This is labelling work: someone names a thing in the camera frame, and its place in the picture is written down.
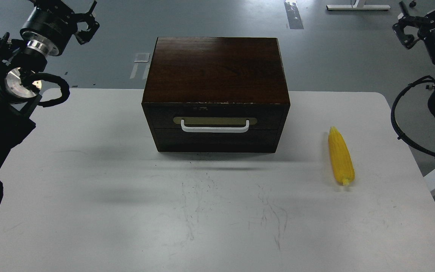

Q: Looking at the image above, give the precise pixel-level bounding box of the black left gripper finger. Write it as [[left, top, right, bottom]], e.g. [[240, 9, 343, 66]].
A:
[[75, 0, 98, 19], [74, 19, 100, 45]]

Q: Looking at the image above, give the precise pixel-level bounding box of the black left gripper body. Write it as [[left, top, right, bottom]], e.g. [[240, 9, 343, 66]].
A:
[[20, 0, 76, 56]]

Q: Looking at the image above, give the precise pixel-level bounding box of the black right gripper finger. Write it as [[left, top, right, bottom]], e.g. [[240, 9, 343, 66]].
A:
[[399, 1, 427, 25], [392, 21, 419, 49]]

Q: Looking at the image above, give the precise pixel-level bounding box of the wooden drawer with white handle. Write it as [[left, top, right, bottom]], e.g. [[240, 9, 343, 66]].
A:
[[148, 114, 286, 130]]

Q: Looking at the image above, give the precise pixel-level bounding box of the yellow corn cob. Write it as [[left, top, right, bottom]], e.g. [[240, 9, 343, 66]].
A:
[[328, 126, 355, 187]]

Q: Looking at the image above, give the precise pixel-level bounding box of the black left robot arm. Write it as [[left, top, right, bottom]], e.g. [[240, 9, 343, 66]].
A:
[[0, 0, 100, 169]]

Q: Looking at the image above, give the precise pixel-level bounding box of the dark wooden drawer cabinet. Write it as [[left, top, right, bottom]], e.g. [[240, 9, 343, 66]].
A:
[[142, 37, 291, 153]]

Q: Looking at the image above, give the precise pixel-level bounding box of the white table leg base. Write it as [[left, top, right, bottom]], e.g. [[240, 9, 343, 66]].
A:
[[326, 0, 391, 11]]

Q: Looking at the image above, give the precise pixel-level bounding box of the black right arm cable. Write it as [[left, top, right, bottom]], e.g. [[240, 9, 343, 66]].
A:
[[390, 75, 435, 166]]

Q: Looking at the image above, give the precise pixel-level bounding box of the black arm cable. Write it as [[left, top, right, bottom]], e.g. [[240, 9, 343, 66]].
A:
[[21, 73, 70, 108], [390, 75, 435, 166]]

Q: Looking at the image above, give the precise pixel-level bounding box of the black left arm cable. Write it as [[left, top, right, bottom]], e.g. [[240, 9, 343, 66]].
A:
[[21, 73, 70, 108]]

